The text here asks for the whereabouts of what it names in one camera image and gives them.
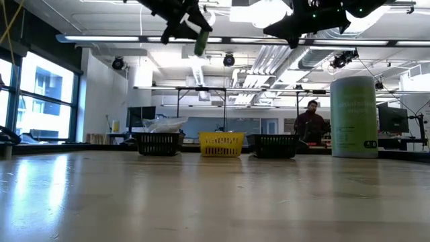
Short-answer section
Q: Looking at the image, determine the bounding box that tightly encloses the yellow hanging cord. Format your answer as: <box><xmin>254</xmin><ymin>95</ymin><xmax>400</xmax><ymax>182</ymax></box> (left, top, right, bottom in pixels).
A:
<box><xmin>0</xmin><ymin>0</ymin><xmax>26</xmax><ymax>44</ymax></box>

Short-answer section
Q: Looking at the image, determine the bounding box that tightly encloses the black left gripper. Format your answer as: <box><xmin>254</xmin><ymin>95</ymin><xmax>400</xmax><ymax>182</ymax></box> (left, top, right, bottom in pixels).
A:
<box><xmin>150</xmin><ymin>0</ymin><xmax>214</xmax><ymax>45</ymax></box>

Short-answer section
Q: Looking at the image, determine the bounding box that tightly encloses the person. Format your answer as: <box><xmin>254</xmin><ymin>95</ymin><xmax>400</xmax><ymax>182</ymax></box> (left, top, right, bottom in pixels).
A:
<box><xmin>294</xmin><ymin>99</ymin><xmax>332</xmax><ymax>145</ymax></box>

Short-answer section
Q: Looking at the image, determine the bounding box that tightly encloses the small black plastic basket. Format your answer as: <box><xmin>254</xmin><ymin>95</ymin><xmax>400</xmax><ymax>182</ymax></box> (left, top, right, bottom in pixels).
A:
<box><xmin>133</xmin><ymin>131</ymin><xmax>185</xmax><ymax>157</ymax></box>
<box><xmin>247</xmin><ymin>133</ymin><xmax>300</xmax><ymax>159</ymax></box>

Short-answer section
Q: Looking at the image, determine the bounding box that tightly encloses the long ceiling light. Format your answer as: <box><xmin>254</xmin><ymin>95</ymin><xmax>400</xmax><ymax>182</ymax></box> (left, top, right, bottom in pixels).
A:
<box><xmin>55</xmin><ymin>33</ymin><xmax>162</xmax><ymax>44</ymax></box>

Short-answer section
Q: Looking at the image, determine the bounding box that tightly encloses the large window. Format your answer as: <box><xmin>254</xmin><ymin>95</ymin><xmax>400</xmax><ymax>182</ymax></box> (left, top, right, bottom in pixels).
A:
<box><xmin>0</xmin><ymin>50</ymin><xmax>80</xmax><ymax>144</ymax></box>

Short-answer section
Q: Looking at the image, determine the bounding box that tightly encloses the black aluminium table frame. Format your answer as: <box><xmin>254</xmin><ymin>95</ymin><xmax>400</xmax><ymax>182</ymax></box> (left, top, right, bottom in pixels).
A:
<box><xmin>0</xmin><ymin>143</ymin><xmax>430</xmax><ymax>164</ymax></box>

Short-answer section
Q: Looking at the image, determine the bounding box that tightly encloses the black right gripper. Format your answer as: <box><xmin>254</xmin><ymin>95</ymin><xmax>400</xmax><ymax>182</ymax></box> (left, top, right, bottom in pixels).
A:
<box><xmin>263</xmin><ymin>0</ymin><xmax>352</xmax><ymax>50</ymax></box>

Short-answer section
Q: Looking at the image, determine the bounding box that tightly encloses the black chair armrest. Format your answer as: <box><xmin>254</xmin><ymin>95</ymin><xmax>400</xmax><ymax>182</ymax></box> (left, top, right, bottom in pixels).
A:
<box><xmin>0</xmin><ymin>124</ymin><xmax>22</xmax><ymax>146</ymax></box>

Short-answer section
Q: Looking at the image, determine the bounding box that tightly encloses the bagged white toiletry item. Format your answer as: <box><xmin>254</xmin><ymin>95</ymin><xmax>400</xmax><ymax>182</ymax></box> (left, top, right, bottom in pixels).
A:
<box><xmin>142</xmin><ymin>116</ymin><xmax>189</xmax><ymax>134</ymax></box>

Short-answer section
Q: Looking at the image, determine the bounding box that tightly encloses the wooden crate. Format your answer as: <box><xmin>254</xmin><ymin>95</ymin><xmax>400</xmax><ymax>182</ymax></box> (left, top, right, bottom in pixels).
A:
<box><xmin>85</xmin><ymin>133</ymin><xmax>108</xmax><ymax>145</ymax></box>

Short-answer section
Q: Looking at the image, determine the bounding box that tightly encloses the yellow plastic basket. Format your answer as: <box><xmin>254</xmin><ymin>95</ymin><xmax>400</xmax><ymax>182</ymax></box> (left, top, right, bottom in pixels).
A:
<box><xmin>198</xmin><ymin>131</ymin><xmax>246</xmax><ymax>158</ymax></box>

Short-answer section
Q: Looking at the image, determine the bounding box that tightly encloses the black computer monitor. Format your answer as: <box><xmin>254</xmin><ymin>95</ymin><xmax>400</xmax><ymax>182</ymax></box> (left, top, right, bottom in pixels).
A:
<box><xmin>378</xmin><ymin>106</ymin><xmax>410</xmax><ymax>134</ymax></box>
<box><xmin>126</xmin><ymin>106</ymin><xmax>157</xmax><ymax>128</ymax></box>

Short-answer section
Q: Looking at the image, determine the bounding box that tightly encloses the black ceiling device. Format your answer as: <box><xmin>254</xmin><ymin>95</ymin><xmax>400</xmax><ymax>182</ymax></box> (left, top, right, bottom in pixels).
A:
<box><xmin>331</xmin><ymin>49</ymin><xmax>359</xmax><ymax>70</ymax></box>

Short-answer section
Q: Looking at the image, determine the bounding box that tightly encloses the small green bottle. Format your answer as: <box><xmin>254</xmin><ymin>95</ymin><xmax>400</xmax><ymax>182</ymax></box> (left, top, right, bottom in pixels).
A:
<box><xmin>193</xmin><ymin>30</ymin><xmax>210</xmax><ymax>57</ymax></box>

